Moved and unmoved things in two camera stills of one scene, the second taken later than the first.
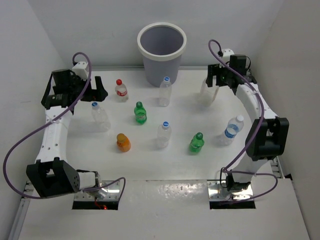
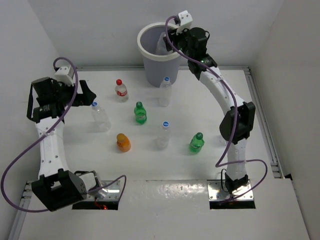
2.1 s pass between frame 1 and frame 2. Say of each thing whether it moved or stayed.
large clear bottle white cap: moved
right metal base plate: stayed
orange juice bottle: stayed
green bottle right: stayed
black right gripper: moved
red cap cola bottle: stayed
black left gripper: moved
